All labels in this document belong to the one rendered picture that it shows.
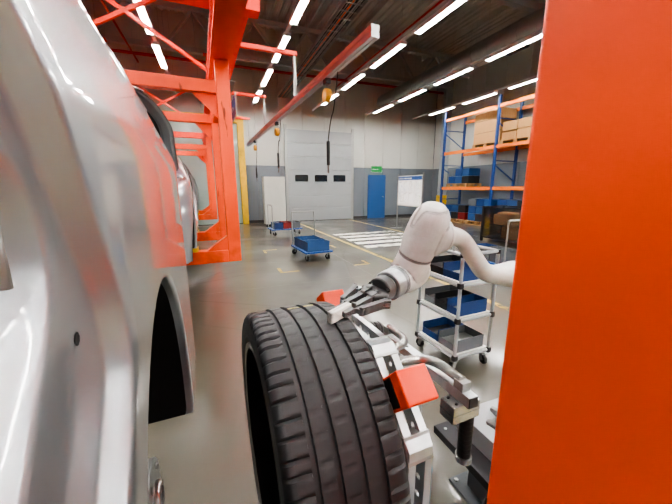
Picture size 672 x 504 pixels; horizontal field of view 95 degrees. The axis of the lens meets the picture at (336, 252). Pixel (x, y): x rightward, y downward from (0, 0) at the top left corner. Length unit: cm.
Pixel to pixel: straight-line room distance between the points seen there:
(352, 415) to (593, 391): 42
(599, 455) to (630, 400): 6
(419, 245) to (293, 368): 47
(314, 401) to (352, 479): 14
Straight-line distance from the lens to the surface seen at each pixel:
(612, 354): 33
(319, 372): 65
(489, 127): 1344
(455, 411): 91
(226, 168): 427
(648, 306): 31
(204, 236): 624
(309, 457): 63
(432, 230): 88
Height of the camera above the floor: 149
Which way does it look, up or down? 12 degrees down
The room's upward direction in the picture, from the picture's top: straight up
